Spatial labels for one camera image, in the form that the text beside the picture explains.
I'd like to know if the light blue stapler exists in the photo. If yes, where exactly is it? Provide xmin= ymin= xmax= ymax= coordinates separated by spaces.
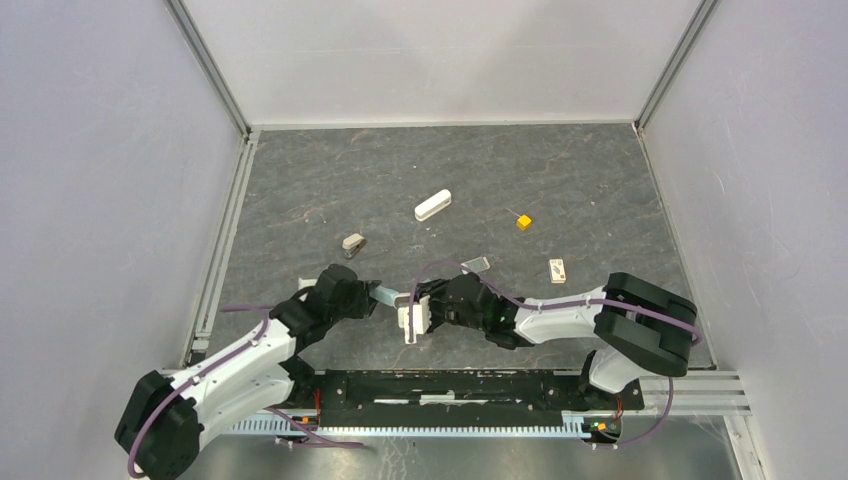
xmin=370 ymin=285 xmax=410 ymax=310

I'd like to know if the small beige stapler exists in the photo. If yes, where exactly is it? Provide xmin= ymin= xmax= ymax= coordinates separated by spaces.
xmin=342 ymin=233 xmax=367 ymax=259

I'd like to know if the white stapler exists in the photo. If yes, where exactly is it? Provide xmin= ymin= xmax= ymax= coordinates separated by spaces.
xmin=414 ymin=189 xmax=452 ymax=222

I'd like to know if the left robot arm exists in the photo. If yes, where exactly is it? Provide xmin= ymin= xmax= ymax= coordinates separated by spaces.
xmin=114 ymin=264 xmax=381 ymax=479

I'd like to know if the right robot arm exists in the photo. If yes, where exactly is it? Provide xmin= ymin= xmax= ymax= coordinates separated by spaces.
xmin=396 ymin=272 xmax=703 ymax=408

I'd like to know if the staple box grey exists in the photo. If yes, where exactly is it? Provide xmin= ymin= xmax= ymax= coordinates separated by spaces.
xmin=461 ymin=256 xmax=491 ymax=273

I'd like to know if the yellow cube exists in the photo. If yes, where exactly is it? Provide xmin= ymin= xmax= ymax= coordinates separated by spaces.
xmin=516 ymin=215 xmax=533 ymax=231

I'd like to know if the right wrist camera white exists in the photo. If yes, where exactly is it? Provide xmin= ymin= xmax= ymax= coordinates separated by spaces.
xmin=394 ymin=294 xmax=431 ymax=345

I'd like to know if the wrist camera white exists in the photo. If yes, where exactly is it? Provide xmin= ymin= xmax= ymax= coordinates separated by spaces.
xmin=394 ymin=294 xmax=431 ymax=345
xmin=297 ymin=278 xmax=317 ymax=290

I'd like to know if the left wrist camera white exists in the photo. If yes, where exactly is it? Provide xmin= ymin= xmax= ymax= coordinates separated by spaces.
xmin=297 ymin=278 xmax=317 ymax=290

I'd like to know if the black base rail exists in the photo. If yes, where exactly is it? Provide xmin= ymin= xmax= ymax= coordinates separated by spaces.
xmin=276 ymin=369 xmax=645 ymax=427

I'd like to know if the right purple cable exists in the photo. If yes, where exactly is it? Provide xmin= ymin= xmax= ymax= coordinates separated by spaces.
xmin=406 ymin=259 xmax=702 ymax=452

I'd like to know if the white cable tray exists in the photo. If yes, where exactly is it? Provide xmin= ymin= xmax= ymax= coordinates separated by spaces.
xmin=224 ymin=412 xmax=622 ymax=440

